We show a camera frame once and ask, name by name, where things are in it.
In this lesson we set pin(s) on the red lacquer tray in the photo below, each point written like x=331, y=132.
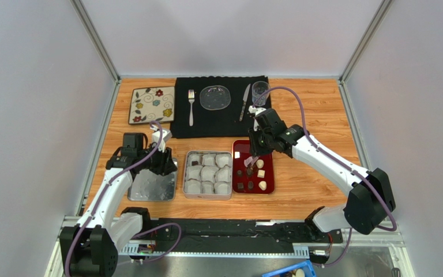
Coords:
x=252, y=178

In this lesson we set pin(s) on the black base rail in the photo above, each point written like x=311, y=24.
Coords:
x=228, y=237

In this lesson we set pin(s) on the black cloth placemat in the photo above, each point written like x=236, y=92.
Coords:
x=218, y=123

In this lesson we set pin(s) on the clear glass plate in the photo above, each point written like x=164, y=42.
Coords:
x=216, y=97

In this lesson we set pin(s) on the silver tin lid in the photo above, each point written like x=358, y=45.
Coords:
x=148, y=186

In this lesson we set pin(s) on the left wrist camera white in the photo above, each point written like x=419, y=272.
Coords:
x=160, y=138

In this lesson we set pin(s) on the clear drinking glass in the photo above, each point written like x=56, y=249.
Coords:
x=258, y=93

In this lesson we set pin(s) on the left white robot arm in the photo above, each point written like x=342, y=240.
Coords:
x=90, y=247

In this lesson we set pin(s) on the floral square plate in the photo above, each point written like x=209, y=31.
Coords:
x=152, y=104

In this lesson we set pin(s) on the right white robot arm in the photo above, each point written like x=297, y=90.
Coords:
x=369, y=195

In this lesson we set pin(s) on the blue plastic crate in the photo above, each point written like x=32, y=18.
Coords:
x=304, y=268

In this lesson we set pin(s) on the pink metal tongs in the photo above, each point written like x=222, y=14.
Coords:
x=250, y=160

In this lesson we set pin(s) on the silver fork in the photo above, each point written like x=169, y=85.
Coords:
x=191, y=99

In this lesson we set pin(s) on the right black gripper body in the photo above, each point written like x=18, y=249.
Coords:
x=255, y=145

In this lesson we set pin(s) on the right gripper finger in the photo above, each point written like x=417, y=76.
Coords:
x=266, y=147
x=254, y=149

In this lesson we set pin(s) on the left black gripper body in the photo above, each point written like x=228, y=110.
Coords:
x=145, y=164

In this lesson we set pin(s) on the silver chocolate tin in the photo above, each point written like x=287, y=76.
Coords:
x=211, y=179

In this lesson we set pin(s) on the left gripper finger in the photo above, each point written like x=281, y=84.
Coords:
x=168, y=164
x=156, y=165

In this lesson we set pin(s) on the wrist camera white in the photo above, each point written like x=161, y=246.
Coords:
x=160, y=138
x=254, y=112

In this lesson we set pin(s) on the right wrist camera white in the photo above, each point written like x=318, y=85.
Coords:
x=254, y=112

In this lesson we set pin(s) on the white shell chocolate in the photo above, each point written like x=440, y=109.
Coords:
x=262, y=185
x=260, y=163

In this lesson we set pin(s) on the silver table knife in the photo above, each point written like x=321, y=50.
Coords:
x=244, y=102

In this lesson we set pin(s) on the white square chocolate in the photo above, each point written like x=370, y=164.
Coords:
x=261, y=174

